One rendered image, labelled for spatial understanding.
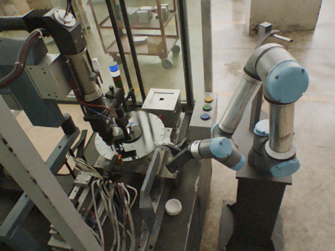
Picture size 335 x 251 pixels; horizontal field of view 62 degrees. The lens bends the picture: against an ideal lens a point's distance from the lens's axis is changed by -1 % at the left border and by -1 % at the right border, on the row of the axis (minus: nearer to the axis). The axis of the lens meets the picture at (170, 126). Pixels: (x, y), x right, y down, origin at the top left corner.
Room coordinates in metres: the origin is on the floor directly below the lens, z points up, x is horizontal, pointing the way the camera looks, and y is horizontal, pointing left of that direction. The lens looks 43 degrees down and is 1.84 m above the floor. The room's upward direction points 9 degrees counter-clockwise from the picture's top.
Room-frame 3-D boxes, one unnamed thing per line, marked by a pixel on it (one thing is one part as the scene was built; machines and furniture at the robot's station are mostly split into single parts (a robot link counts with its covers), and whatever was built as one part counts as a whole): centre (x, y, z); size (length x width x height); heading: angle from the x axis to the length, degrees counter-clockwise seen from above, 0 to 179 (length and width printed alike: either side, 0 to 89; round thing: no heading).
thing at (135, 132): (0.96, 0.19, 0.96); 0.11 x 0.11 x 0.03
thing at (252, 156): (0.84, -0.42, 0.80); 0.15 x 0.15 x 0.10
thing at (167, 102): (1.25, 0.03, 0.82); 0.18 x 0.18 x 0.15; 70
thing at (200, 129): (1.12, -0.19, 0.82); 0.28 x 0.11 x 0.15; 160
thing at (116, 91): (0.88, 0.19, 1.17); 0.06 x 0.05 x 0.20; 151
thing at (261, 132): (0.84, -0.42, 0.91); 0.13 x 0.12 x 0.14; 2
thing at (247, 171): (0.84, -0.42, 0.37); 0.40 x 0.40 x 0.75; 70
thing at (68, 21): (0.85, 0.38, 1.45); 0.35 x 0.07 x 0.28; 70
